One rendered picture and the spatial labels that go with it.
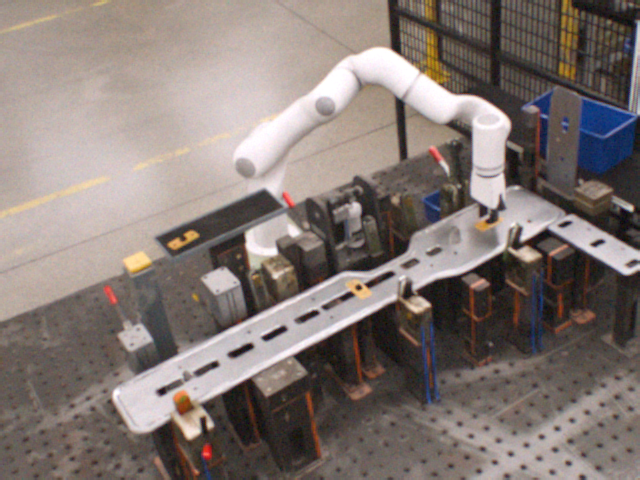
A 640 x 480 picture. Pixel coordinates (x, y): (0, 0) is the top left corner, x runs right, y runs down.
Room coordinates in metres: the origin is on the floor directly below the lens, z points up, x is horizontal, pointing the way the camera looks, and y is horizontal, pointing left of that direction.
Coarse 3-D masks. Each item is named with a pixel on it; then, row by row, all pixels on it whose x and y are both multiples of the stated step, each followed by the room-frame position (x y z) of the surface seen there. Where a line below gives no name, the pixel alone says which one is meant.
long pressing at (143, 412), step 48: (528, 192) 2.15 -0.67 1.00; (432, 240) 1.99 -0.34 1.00; (480, 240) 1.95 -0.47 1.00; (336, 288) 1.84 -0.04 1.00; (384, 288) 1.81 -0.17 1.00; (240, 336) 1.70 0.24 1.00; (288, 336) 1.67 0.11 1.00; (144, 384) 1.59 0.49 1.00; (192, 384) 1.56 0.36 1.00; (144, 432) 1.43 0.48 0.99
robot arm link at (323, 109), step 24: (336, 72) 2.24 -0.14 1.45; (312, 96) 2.18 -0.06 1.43; (336, 96) 2.15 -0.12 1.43; (288, 120) 2.28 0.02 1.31; (312, 120) 2.22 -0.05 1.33; (240, 144) 2.36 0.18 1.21; (264, 144) 2.30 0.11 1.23; (288, 144) 2.28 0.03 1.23; (240, 168) 2.30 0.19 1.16; (264, 168) 2.28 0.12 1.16
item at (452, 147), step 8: (448, 144) 2.16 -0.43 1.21; (456, 144) 2.14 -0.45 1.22; (448, 152) 2.16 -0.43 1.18; (456, 152) 2.17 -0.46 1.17; (448, 160) 2.16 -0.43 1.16; (456, 160) 2.17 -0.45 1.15; (448, 168) 2.16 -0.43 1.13; (456, 168) 2.16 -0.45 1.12; (456, 176) 2.16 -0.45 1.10; (456, 184) 2.14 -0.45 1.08; (456, 192) 2.13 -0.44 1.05
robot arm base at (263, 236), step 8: (280, 216) 2.35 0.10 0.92; (264, 224) 2.33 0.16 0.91; (272, 224) 2.33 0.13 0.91; (280, 224) 2.34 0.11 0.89; (288, 224) 2.46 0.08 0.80; (248, 232) 2.44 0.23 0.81; (256, 232) 2.36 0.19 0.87; (264, 232) 2.34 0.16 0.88; (272, 232) 2.33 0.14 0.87; (280, 232) 2.34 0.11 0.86; (288, 232) 2.38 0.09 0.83; (296, 232) 2.41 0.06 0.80; (248, 240) 2.40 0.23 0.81; (256, 240) 2.37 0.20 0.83; (264, 240) 2.34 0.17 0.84; (272, 240) 2.33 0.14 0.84; (248, 248) 2.35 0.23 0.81; (256, 248) 2.35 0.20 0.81; (264, 248) 2.34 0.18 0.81; (272, 248) 2.33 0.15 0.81; (264, 256) 2.30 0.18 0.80
